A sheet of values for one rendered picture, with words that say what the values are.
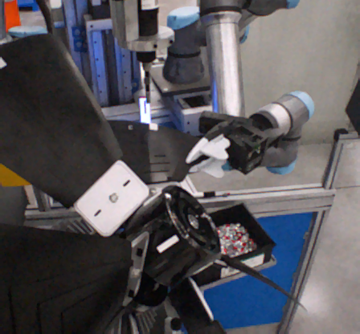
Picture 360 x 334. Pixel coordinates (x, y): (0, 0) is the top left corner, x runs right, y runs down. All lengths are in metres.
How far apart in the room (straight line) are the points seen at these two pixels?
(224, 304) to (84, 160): 1.12
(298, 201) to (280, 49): 1.52
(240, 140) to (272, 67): 1.88
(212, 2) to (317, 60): 1.86
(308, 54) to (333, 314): 1.57
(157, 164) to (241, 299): 0.94
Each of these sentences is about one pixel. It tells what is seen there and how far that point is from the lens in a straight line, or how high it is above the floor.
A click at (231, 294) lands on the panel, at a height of 0.38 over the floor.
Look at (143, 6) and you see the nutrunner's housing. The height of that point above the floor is 1.49.
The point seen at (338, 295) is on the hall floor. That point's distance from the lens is 2.08.
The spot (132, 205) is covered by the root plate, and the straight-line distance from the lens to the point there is 0.54.
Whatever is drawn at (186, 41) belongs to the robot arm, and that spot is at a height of 1.18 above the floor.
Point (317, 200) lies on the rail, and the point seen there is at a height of 0.83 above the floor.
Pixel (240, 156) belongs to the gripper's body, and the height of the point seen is 1.17.
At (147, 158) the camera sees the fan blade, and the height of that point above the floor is 1.19.
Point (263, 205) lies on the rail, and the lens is 1.17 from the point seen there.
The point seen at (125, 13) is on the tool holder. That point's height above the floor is 1.48.
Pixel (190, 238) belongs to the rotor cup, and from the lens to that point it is 0.49.
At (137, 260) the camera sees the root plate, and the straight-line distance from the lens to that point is 0.48.
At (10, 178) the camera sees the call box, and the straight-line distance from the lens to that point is 1.03.
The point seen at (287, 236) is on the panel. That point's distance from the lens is 1.33.
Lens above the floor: 1.60
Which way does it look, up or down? 35 degrees down
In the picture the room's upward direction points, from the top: straight up
